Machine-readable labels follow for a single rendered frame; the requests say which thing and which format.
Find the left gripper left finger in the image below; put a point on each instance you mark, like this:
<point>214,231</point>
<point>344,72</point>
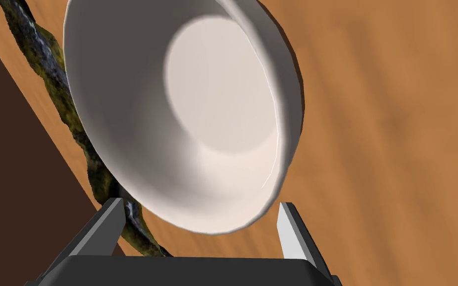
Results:
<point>98,231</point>

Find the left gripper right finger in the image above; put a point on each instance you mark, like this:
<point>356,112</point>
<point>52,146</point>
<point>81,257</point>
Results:
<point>295,236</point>

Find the brown wooden table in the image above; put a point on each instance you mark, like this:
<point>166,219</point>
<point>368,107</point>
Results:
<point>388,151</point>

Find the white bowl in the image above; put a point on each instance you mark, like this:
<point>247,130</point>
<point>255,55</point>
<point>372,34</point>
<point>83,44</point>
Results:
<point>181,119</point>

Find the dark mottled long object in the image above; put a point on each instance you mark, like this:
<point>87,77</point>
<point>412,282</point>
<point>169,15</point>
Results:
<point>50,67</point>

